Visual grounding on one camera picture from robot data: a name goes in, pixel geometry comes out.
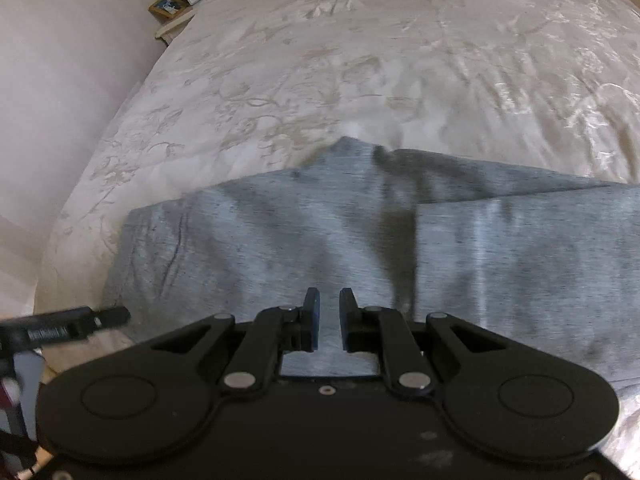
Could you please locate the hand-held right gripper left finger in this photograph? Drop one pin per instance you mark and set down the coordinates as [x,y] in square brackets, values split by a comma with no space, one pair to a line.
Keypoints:
[312,318]

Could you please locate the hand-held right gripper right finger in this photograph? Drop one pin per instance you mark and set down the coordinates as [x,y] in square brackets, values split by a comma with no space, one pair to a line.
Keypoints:
[346,318]

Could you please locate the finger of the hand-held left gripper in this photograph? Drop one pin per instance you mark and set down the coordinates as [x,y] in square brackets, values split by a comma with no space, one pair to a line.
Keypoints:
[107,318]

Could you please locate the grey pants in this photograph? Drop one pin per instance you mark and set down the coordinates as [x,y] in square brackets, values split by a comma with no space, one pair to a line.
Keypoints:
[250,240]

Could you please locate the bed with white bedspread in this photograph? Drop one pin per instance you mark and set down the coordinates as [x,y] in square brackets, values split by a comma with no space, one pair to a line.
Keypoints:
[400,60]

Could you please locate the white nightstand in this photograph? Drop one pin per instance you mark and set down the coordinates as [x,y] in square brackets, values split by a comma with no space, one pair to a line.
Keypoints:
[172,22]

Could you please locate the wooden photo frame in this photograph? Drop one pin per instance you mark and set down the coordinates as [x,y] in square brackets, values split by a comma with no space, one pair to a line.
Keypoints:
[166,6]

